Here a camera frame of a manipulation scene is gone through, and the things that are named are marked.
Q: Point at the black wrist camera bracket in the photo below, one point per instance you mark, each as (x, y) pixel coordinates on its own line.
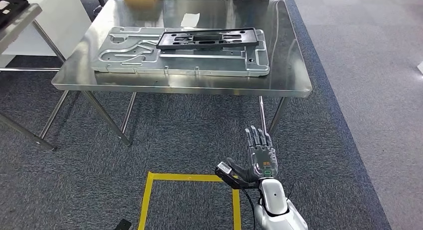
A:
(231, 181)

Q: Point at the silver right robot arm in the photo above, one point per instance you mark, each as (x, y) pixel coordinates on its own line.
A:
(274, 195)

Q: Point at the stainless steel workbench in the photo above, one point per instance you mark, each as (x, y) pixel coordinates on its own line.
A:
(290, 56)

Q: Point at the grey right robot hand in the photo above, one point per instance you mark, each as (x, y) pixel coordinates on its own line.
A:
(262, 162)

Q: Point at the black plastic licence plate frame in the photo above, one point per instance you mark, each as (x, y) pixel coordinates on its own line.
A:
(165, 43)

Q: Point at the white cabinet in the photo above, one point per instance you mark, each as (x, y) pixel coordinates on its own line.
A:
(66, 20)

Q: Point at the grey metal fixture plate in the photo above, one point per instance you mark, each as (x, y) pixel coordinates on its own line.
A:
(198, 65)

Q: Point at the yellow floor tape square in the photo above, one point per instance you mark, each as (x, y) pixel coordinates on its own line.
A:
(145, 202)

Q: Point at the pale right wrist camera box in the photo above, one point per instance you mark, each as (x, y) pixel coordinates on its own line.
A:
(224, 167)

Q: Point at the stainless steel side table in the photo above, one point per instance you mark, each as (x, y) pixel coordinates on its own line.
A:
(20, 23)

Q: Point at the black plastic part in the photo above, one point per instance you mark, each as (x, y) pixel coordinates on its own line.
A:
(13, 7)

